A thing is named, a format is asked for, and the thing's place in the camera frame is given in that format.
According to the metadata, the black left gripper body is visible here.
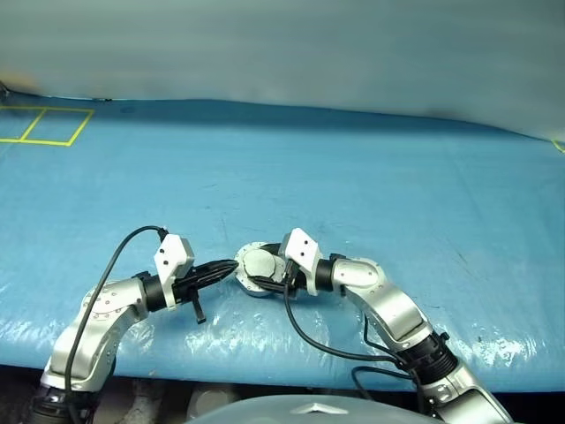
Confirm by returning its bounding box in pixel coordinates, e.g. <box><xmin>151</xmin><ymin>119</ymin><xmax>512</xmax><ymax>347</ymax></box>
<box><xmin>174</xmin><ymin>263</ymin><xmax>209</xmax><ymax>326</ymax></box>

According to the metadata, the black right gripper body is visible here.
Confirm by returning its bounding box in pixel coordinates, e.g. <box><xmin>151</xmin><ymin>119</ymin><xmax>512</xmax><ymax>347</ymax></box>
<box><xmin>282</xmin><ymin>261</ymin><xmax>310</xmax><ymax>304</ymax></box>

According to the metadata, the round silver metal tin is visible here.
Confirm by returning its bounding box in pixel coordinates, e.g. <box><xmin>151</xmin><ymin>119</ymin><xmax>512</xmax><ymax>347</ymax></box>
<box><xmin>233</xmin><ymin>240</ymin><xmax>289</xmax><ymax>299</ymax></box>

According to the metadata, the blue table cover sheet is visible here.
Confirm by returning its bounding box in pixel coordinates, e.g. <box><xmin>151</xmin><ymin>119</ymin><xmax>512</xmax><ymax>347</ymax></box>
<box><xmin>0</xmin><ymin>95</ymin><xmax>565</xmax><ymax>394</ymax></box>

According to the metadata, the grey robot torso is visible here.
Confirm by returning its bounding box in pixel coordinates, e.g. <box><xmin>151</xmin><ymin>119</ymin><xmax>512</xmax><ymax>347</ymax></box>
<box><xmin>189</xmin><ymin>392</ymin><xmax>420</xmax><ymax>424</ymax></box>

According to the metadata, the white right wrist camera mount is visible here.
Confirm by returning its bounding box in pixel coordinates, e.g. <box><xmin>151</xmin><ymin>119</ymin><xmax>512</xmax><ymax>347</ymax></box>
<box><xmin>281</xmin><ymin>228</ymin><xmax>333</xmax><ymax>296</ymax></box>

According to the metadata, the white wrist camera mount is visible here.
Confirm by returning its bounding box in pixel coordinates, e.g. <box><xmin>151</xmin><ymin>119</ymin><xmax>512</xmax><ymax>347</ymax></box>
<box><xmin>281</xmin><ymin>228</ymin><xmax>333</xmax><ymax>296</ymax></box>
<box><xmin>153</xmin><ymin>233</ymin><xmax>196</xmax><ymax>308</ymax></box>

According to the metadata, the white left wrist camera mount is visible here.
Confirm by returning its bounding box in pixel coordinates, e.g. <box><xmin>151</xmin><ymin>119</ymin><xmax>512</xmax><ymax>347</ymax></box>
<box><xmin>153</xmin><ymin>233</ymin><xmax>196</xmax><ymax>308</ymax></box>

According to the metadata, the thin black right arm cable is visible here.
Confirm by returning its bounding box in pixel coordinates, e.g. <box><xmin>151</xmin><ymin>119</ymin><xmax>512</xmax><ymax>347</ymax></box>
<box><xmin>351</xmin><ymin>315</ymin><xmax>427</xmax><ymax>414</ymax></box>

